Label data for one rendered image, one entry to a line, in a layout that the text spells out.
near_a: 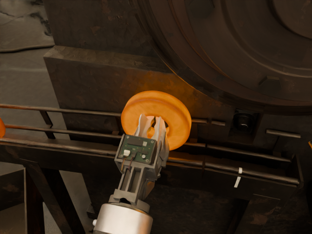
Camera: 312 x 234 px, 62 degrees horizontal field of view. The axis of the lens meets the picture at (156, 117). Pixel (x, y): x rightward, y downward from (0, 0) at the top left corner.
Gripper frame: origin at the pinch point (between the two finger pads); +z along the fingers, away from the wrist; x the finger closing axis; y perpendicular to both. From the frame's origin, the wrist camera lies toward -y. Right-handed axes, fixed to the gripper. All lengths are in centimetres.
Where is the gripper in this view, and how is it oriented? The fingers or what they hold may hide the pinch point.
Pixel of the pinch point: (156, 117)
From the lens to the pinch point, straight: 55.8
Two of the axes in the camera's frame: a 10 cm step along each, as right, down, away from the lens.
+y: -0.6, -5.2, -8.5
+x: -9.7, -1.7, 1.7
